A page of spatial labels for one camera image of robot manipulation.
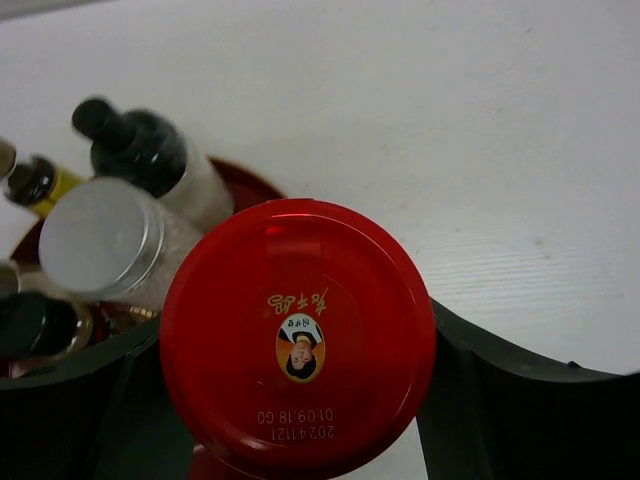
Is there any small yellow label bottle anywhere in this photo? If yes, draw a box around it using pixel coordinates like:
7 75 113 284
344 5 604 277
1 139 86 219

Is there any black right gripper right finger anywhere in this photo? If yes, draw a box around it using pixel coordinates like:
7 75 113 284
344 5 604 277
417 302 639 479

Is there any red round tray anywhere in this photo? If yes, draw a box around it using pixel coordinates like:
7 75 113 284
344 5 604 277
0 156 289 480

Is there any small black label spice bottle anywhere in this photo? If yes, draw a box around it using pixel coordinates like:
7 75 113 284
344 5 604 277
1 291 95 360

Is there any black cap clear bottle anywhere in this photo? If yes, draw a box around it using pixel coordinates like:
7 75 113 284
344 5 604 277
71 97 235 232

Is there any red cap sauce jar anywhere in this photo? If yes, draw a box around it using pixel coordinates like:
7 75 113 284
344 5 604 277
160 199 436 479

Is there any blue label granule bottle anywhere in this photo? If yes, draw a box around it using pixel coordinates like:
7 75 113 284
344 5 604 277
38 178 203 311

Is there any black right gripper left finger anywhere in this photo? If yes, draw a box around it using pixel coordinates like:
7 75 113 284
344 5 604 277
1 320 193 479

